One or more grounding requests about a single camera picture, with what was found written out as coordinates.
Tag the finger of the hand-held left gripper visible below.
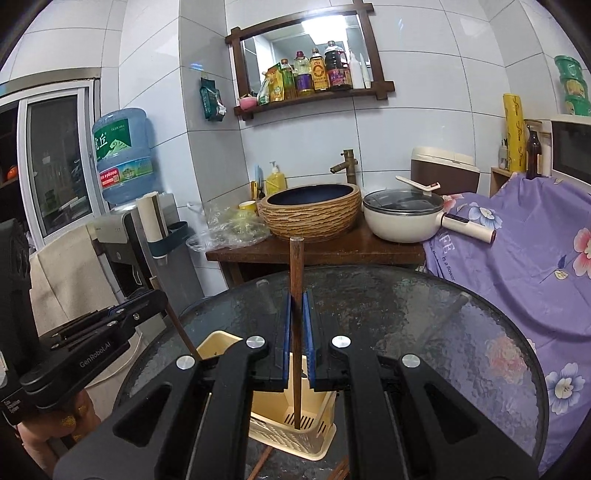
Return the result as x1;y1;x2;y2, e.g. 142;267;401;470
50;289;169;346
20;310;163;409

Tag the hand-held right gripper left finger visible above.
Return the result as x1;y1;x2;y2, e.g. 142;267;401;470
53;291;296;480

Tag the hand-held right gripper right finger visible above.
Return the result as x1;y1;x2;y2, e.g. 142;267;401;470
302;290;541;480

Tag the yellow plastic utensil basket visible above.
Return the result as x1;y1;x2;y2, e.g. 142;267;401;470
196;331;338;460

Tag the person's left hand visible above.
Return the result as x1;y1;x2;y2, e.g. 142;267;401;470
21;391;101;479

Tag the beige cloth cover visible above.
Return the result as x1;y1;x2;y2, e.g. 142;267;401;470
30;224;153;416

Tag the teal cup holder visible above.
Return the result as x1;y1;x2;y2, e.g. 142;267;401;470
148;222;190;259

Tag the grey water dispenser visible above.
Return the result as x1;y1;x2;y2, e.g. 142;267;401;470
88;194;204;315

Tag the cream paper cup tube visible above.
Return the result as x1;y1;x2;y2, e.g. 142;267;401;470
136;193;169;243

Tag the dark wooden washstand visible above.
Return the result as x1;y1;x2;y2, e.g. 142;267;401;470
205;222;428;296

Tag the clear plastic bag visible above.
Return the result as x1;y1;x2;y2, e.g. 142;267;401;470
187;199;271;252

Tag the round glass table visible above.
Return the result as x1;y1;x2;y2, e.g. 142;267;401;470
113;265;550;480

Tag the woven-look blue basin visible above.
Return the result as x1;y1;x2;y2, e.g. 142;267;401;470
257;184;363;243

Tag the sliding glass door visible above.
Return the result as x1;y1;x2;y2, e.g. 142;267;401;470
0;67;102;252

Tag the blue water jug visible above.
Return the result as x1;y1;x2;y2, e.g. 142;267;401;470
91;107;160;207

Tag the cream electric pan with lid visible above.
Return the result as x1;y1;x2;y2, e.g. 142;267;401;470
362;188;498;244

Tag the yellow soap pump bottle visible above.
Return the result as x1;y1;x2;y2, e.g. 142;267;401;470
265;161;288;197

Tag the bronze bamboo-style faucet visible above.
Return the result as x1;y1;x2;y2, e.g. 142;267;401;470
329;148;358;185

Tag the white rice paddle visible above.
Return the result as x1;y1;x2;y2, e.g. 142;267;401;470
395;175;441;193

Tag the green packet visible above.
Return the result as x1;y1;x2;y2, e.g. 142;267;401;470
199;76;228;123

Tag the purple floral cloth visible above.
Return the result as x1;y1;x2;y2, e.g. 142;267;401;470
422;175;591;472

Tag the cream and brown rice cooker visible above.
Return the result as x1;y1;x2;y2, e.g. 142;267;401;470
411;147;481;197

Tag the wooden framed mirror shelf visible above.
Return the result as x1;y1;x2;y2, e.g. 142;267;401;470
225;0;395;121

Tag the small wooden box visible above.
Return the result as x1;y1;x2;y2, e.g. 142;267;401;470
490;166;511;197

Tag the yellow seasoning pouch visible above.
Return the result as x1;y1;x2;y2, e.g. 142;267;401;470
265;65;284;102

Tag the green label bottle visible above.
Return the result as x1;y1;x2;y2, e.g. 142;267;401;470
280;59;296;100

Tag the purple label oil bottle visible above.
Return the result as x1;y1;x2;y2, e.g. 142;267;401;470
294;51;315;97

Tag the orange label sauce bottle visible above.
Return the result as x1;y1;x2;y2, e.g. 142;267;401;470
309;47;329;92

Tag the dark soy sauce bottle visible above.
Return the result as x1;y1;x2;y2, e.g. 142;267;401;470
323;41;352;92

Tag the white squeeze bottle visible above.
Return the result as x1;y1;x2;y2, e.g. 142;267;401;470
348;48;366;89

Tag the brown glass bottle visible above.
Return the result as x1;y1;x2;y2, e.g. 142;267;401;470
525;129;543;181

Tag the yellow wrap roll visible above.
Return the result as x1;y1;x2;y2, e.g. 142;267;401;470
503;93;527;174

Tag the white microwave oven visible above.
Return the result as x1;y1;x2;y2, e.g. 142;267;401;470
549;114;591;190

